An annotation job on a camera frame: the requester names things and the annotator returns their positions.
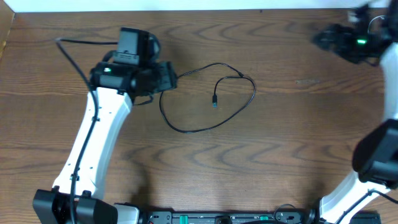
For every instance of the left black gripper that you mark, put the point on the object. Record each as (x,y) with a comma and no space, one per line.
(168,76)

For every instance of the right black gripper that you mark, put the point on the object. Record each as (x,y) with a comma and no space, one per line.
(325,38)

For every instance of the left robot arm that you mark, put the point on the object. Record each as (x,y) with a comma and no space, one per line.
(132,70)

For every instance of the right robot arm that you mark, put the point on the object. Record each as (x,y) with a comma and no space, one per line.
(374,162)

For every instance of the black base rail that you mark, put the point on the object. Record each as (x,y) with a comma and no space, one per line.
(281,215)

